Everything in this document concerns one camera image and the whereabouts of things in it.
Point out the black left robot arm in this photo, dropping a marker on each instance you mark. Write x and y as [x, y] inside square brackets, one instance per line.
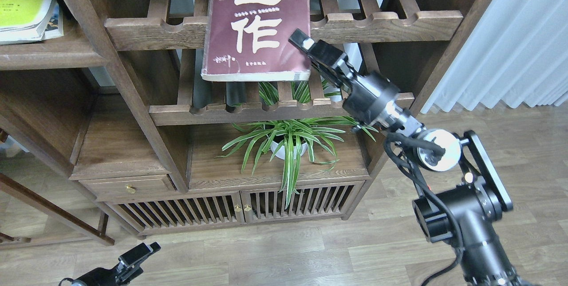
[127, 268]

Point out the dark wooden bookshelf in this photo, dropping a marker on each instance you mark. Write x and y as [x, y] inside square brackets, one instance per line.
[118, 100]

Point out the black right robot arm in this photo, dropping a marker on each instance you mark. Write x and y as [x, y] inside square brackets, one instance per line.
[460, 195]

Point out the small white landscape-cover book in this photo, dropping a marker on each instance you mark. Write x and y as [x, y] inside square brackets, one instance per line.
[54, 27]

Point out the brass drawer knob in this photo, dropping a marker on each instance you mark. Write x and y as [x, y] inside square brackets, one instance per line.
[130, 189]

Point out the white curtain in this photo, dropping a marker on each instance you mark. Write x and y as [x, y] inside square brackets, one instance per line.
[517, 54]

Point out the dark red book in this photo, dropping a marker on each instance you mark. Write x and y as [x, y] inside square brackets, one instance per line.
[248, 41]

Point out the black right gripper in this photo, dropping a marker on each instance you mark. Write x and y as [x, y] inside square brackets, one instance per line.
[371, 97]

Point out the yellow-green cover book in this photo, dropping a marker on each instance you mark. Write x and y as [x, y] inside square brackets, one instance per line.
[24, 20]

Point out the white plant pot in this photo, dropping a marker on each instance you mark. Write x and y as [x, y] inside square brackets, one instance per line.
[278, 148]

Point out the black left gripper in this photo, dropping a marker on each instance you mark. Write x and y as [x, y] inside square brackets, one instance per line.
[124, 272]

